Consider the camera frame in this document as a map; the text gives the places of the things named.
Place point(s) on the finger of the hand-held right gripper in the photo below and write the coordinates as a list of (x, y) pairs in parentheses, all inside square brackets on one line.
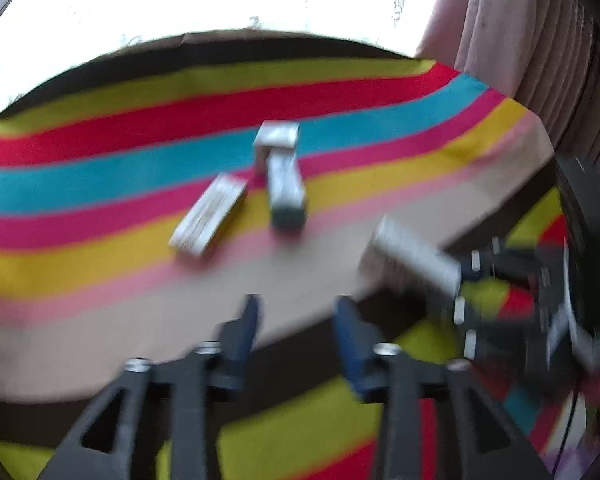
[(510, 335), (515, 265)]

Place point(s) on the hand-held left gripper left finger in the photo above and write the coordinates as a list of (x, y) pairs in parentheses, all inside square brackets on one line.
[(245, 340)]

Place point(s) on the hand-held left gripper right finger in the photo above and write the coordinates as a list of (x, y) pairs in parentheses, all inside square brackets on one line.
[(352, 350)]

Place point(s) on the large white box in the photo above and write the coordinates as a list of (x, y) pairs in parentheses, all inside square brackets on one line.
[(410, 255)]

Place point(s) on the slim white box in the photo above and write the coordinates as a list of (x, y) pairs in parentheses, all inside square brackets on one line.
[(207, 217)]

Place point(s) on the teal box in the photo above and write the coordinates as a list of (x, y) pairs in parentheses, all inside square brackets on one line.
[(286, 190)]

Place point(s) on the small white box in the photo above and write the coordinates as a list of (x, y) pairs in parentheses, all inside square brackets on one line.
[(277, 136)]

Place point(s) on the pink curtain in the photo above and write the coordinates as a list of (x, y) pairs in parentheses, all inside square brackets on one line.
[(530, 35)]

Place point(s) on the striped colourful tablecloth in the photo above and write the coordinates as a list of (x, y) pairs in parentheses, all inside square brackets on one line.
[(105, 170)]

